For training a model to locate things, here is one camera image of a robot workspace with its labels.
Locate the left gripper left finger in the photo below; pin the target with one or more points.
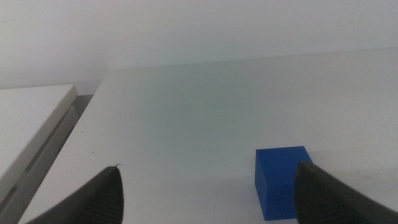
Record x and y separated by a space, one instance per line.
99 202

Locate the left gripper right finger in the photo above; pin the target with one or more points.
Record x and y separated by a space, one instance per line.
326 199

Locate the blue cube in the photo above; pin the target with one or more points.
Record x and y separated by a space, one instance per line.
273 180

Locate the white side table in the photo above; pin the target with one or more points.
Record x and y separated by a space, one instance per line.
21 118

